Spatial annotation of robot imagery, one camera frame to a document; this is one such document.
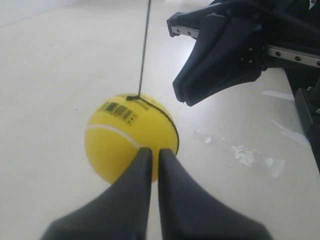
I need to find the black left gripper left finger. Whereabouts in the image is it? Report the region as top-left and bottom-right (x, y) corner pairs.
(42, 147), (153, 240)

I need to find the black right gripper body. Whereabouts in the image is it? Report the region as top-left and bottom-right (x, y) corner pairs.
(167, 0), (320, 69)

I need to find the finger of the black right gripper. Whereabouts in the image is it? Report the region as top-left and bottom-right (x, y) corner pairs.
(182, 14), (266, 106)
(172, 30), (240, 103)

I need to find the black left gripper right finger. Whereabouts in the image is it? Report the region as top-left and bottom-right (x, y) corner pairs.
(158, 149), (273, 240)

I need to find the yellow tennis ball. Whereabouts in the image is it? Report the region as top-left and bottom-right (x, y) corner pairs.
(84, 93), (180, 184)

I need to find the thin black hanging string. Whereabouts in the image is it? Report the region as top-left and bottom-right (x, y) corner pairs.
(137, 0), (152, 99)

